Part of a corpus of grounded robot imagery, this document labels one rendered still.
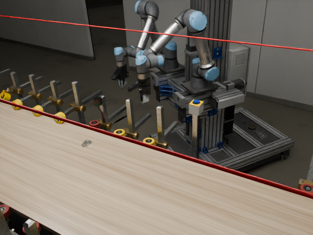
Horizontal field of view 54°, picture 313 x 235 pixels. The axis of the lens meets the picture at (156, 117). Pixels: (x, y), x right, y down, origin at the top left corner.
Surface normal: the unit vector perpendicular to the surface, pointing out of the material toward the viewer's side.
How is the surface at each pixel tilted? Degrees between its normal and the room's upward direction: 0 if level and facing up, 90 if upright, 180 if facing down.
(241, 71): 90
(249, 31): 90
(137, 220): 0
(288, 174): 0
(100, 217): 0
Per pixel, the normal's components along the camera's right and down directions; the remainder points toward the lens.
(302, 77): -0.57, 0.44
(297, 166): -0.04, -0.86
